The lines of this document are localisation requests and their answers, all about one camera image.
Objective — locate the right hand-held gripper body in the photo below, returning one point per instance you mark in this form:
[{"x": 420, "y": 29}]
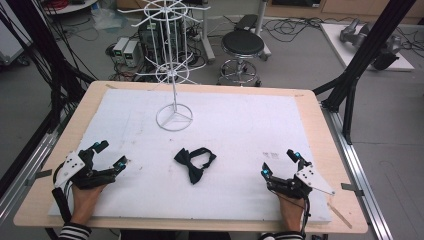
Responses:
[{"x": 313, "y": 178}]

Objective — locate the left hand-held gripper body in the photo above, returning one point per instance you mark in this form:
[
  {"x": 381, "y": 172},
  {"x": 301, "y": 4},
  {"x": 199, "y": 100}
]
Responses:
[{"x": 68, "y": 166}]

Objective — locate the black bow tie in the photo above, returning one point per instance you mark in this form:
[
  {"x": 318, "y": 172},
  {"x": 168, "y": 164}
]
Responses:
[{"x": 195, "y": 164}]

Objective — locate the person's left hand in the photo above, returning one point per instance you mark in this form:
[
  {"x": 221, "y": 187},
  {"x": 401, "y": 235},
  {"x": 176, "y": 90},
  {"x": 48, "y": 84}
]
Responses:
[{"x": 85, "y": 201}]

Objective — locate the person's right hand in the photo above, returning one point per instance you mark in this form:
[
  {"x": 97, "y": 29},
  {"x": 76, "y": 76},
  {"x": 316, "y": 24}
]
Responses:
[{"x": 290, "y": 210}]

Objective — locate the metal table clamp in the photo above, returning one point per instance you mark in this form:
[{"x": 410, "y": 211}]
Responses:
[
  {"x": 36, "y": 176},
  {"x": 351, "y": 189}
]

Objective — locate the thin wooden stick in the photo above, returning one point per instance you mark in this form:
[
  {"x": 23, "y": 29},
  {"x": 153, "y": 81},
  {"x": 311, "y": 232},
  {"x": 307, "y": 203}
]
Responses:
[{"x": 340, "y": 215}]

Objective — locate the white foam mat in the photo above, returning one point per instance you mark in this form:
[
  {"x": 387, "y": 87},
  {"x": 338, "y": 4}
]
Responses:
[{"x": 233, "y": 133}]

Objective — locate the grey bench power supply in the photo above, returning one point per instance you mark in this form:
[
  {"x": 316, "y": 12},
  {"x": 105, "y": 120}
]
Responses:
[
  {"x": 120, "y": 49},
  {"x": 131, "y": 53}
]

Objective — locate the black computer tower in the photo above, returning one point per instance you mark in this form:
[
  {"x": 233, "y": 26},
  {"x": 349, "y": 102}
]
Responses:
[{"x": 146, "y": 40}]

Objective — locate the white floor board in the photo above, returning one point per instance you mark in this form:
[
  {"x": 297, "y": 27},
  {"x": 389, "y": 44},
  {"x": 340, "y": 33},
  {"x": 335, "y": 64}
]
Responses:
[{"x": 336, "y": 43}]

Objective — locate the black round stool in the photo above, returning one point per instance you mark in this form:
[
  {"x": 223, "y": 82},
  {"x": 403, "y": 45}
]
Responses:
[{"x": 242, "y": 42}]

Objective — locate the round white table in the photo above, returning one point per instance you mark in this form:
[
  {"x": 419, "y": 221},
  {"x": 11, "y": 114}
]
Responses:
[{"x": 73, "y": 6}]

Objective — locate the black foot pedal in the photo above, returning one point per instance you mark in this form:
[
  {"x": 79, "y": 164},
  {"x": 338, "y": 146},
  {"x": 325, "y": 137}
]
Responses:
[{"x": 246, "y": 21}]

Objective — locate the grey stand leg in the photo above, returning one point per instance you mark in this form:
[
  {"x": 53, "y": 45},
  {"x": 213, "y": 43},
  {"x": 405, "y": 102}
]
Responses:
[{"x": 206, "y": 36}]

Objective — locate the aluminium rail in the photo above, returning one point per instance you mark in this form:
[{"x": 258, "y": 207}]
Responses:
[
  {"x": 26, "y": 170},
  {"x": 360, "y": 173}
]

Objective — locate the black metal frame strut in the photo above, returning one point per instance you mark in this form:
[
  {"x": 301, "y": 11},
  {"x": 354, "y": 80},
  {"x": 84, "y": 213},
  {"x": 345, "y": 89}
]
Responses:
[{"x": 376, "y": 43}]

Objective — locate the white stand post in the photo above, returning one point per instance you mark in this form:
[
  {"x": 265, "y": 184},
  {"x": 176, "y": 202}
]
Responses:
[{"x": 262, "y": 20}]

